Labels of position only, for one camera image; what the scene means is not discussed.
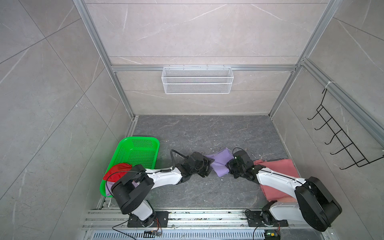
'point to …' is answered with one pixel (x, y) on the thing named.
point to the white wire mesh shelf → (197, 80)
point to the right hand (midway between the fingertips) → (223, 162)
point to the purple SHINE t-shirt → (221, 158)
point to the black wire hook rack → (349, 146)
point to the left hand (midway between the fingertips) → (216, 159)
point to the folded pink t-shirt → (286, 166)
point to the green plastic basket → (142, 151)
